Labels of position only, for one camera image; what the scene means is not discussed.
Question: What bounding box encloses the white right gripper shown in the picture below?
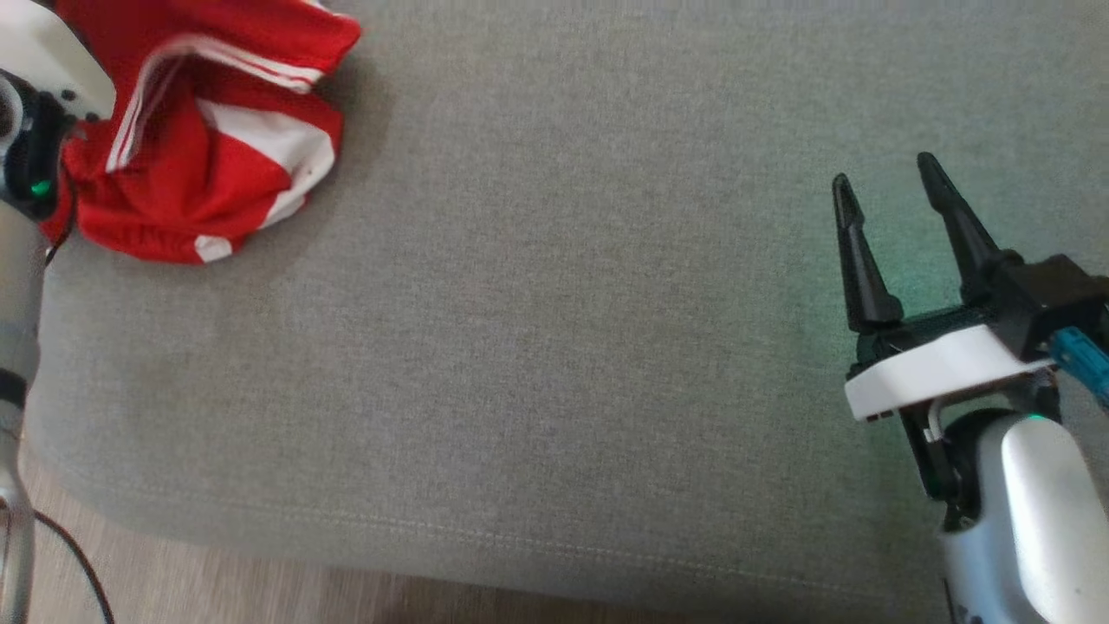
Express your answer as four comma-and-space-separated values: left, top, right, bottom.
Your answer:
832, 152, 1055, 424

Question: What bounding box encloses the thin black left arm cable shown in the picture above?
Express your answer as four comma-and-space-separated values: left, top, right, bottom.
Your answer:
33, 510, 116, 624

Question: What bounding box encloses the blue right camera cable plug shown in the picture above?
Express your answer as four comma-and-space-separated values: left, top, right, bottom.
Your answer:
1047, 327, 1109, 410

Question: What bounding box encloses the red shirt with white sleeves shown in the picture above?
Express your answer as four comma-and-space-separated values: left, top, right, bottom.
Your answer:
39, 0, 363, 264

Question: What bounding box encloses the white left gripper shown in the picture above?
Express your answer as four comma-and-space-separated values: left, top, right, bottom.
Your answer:
0, 0, 118, 122

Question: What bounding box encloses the grey fabric sofa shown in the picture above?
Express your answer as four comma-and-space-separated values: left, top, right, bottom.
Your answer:
22, 0, 1109, 621

